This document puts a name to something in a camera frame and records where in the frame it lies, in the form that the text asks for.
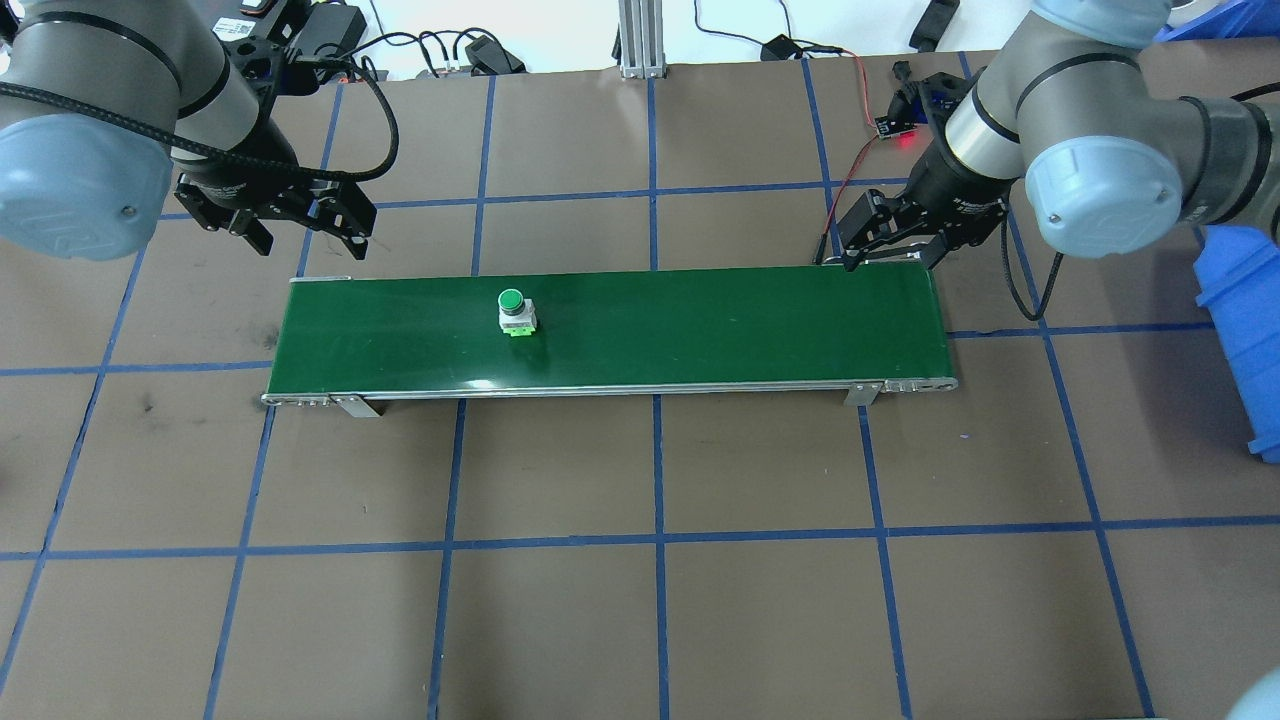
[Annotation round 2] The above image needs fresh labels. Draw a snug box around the small black object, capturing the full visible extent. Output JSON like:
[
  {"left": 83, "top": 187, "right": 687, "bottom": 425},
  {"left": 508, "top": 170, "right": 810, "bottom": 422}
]
[{"left": 908, "top": 0, "right": 961, "bottom": 53}]

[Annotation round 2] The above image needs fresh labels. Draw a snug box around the black plug adapter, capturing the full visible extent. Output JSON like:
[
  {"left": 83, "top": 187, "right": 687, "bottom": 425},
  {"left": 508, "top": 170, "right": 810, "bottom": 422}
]
[{"left": 463, "top": 35, "right": 528, "bottom": 76}]

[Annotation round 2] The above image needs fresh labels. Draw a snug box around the green conveyor belt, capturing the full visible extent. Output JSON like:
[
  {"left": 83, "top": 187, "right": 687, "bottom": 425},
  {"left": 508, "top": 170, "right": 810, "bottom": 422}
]
[{"left": 260, "top": 250, "right": 959, "bottom": 419}]

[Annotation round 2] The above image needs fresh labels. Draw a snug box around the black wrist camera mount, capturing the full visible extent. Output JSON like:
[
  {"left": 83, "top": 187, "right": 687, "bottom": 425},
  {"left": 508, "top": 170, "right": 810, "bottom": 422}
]
[
  {"left": 890, "top": 72, "right": 976, "bottom": 131},
  {"left": 213, "top": 35, "right": 301, "bottom": 96}
]

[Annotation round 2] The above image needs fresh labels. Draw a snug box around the red black supply wire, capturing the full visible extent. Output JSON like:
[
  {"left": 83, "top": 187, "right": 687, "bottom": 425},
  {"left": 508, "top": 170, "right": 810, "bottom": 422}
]
[{"left": 800, "top": 43, "right": 879, "bottom": 126}]

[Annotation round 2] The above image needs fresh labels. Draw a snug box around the aluminium frame bar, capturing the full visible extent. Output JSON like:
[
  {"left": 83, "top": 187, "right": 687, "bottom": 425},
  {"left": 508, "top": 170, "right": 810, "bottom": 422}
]
[{"left": 615, "top": 0, "right": 668, "bottom": 81}]

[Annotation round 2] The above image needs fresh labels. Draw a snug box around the black power brick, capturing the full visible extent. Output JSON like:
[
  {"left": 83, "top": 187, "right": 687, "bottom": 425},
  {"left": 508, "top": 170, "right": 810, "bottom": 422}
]
[{"left": 295, "top": 5, "right": 368, "bottom": 61}]

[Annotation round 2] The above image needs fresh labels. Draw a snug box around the green push button switch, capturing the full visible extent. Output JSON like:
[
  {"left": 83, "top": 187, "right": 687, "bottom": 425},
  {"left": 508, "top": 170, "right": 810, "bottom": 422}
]
[{"left": 497, "top": 288, "right": 540, "bottom": 339}]

